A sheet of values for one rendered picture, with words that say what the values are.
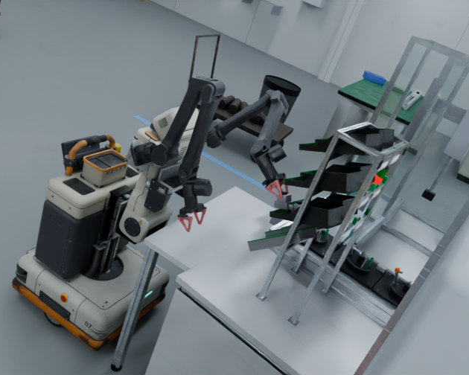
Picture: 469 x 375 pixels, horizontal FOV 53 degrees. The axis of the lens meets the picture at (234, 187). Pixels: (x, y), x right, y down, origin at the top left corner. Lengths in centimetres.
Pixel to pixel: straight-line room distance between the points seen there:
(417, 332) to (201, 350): 183
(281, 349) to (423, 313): 162
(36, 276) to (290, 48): 1052
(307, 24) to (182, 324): 1081
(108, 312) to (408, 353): 236
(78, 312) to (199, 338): 82
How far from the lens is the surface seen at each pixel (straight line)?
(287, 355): 189
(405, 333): 30
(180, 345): 216
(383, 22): 1192
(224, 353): 202
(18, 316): 292
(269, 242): 200
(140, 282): 231
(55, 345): 279
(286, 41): 1256
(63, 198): 247
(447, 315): 28
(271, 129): 217
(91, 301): 264
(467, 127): 315
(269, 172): 198
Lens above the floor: 209
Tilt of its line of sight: 26 degrees down
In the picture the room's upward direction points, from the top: 21 degrees clockwise
